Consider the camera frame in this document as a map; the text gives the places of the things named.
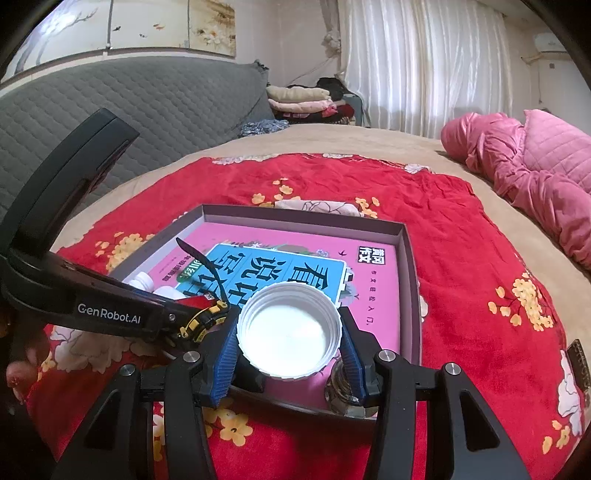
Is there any red floral blanket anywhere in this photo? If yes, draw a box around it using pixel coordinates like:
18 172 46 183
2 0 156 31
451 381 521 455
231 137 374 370
25 154 589 480

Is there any white pill bottle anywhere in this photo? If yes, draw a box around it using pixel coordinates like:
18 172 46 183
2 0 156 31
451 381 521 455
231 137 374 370
121 272 155 291

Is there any pink quilted bedding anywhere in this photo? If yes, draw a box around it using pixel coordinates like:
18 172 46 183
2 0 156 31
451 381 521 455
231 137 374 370
440 109 591 271

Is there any floral wall painting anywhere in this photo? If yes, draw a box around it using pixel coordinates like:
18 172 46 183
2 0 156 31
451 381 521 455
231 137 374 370
0 0 238 77

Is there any white jar lid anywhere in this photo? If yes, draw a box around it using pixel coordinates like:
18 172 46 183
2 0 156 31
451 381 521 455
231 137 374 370
236 282 343 380

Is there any blue patterned cloth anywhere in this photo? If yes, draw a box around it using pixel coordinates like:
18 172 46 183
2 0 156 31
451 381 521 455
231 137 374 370
239 119 289 138

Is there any white curtain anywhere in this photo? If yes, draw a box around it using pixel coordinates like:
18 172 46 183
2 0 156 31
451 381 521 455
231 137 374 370
337 0 518 139

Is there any yellow black watch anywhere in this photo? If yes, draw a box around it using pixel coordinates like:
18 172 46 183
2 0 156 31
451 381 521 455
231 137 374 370
175 236 232 344

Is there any stack of folded clothes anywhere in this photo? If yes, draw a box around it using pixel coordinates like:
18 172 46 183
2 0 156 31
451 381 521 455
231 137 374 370
265 78 365 126

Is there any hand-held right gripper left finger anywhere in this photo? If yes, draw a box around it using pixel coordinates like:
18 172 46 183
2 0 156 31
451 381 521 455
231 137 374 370
48 320 241 480

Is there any curtain tieback tassel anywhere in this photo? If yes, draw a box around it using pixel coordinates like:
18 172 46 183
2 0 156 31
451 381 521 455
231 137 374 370
321 28 345 58

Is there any pink book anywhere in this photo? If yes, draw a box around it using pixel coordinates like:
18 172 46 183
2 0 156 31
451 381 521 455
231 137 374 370
148 223 402 407

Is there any dark cardboard box tray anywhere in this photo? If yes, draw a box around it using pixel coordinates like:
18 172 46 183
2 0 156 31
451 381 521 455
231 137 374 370
108 204 422 418

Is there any grey quilted headboard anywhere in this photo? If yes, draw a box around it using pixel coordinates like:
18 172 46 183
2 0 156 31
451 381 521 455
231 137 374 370
0 55 273 222

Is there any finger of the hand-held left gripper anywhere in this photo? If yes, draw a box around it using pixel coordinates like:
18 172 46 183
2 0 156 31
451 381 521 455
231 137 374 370
159 298 200 347

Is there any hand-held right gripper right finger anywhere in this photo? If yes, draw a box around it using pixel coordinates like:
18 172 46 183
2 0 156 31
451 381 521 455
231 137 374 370
339 308 532 480

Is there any beige bed sheet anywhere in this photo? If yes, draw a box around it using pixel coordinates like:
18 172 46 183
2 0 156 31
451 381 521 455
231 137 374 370
48 122 591 416

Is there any person's left hand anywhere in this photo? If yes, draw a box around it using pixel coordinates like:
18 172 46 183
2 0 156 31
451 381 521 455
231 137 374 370
6 332 51 400

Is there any gold black round cap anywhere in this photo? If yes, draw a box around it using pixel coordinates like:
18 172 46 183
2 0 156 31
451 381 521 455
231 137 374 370
324 357 377 418

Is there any white air conditioner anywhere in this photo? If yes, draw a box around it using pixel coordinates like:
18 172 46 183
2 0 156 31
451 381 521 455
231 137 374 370
531 32 571 56

